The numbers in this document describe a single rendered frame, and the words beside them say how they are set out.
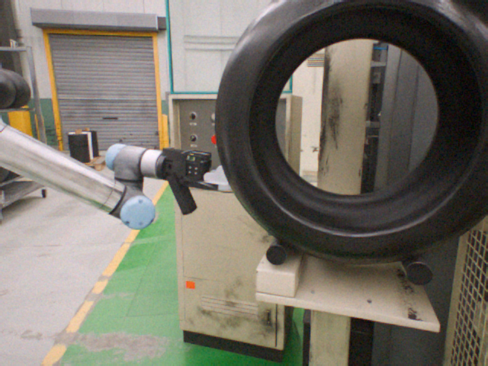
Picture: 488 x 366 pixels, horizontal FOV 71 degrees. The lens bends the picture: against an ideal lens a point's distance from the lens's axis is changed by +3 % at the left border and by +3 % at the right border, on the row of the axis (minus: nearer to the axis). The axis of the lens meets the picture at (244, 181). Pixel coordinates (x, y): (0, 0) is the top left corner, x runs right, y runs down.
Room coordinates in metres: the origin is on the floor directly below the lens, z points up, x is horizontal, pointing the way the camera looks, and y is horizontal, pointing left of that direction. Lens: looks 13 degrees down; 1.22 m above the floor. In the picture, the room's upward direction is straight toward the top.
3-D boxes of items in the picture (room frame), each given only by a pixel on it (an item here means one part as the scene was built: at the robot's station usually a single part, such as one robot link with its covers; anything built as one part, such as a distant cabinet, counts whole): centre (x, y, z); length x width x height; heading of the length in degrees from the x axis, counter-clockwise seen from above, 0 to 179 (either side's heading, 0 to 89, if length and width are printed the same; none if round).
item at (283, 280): (0.84, -0.12, 0.83); 0.36 x 0.09 x 0.06; 164
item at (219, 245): (1.64, 0.03, 0.63); 0.56 x 0.41 x 1.27; 74
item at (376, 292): (0.80, -0.25, 0.80); 0.37 x 0.36 x 0.02; 74
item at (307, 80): (4.88, -0.79, 1.05); 1.61 x 0.73 x 2.10; 5
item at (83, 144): (6.83, 3.29, 0.38); 1.20 x 0.80 x 0.76; 13
